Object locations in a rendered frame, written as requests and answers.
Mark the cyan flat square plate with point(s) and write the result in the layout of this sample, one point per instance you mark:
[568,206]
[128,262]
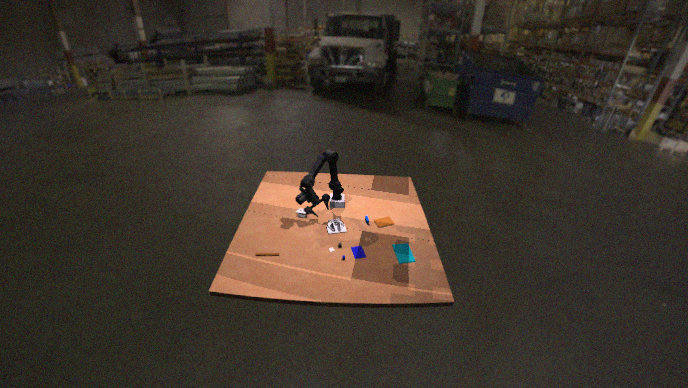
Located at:
[404,253]

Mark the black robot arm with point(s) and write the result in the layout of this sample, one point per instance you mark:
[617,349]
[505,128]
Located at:
[308,180]

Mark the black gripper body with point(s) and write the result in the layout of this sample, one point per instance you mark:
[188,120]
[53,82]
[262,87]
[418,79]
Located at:
[315,201]

